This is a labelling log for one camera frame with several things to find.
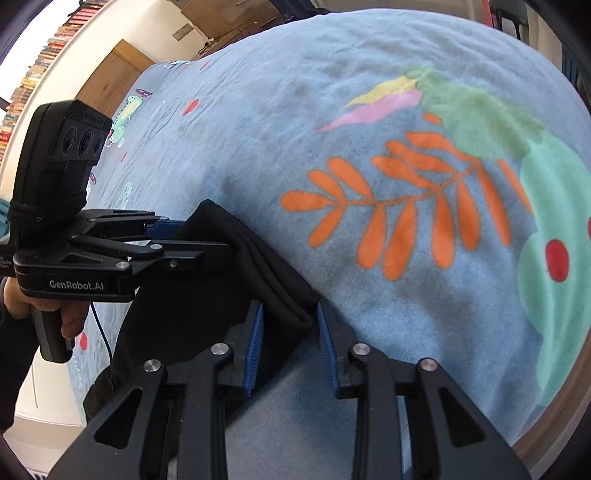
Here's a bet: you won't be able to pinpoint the person's left hand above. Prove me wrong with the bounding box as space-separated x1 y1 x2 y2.
2 277 89 340

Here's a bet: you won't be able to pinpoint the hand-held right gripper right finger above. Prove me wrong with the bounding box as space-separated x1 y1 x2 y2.
317 301 532 480

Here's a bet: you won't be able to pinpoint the black pants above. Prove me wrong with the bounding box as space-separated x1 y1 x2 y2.
83 199 315 425

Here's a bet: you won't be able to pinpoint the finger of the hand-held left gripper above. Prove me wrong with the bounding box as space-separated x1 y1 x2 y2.
76 209 185 241
69 233 234 278

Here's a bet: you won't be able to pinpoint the blue printed blanket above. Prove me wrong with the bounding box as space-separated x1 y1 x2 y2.
67 9 591 480

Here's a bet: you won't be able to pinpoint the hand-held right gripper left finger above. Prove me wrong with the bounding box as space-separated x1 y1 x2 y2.
46 300 265 480

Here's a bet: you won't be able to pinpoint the black cable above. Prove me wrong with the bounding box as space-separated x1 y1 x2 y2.
90 302 114 365

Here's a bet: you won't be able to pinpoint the row of books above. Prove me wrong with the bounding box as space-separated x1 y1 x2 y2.
0 0 112 162

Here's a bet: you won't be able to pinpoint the wooden door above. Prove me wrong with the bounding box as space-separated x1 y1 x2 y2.
83 39 155 109

